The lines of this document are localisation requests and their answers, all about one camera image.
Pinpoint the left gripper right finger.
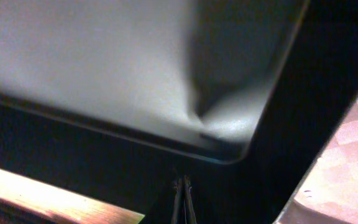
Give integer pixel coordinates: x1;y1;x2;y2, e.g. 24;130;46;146
184;175;197;224

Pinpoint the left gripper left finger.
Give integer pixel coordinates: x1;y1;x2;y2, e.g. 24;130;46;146
171;178;183;224

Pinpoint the white bowl with rice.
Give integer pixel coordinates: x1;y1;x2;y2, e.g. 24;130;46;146
0;0;309;164

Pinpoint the black plastic tray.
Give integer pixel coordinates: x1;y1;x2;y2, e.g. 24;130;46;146
0;1;358;223

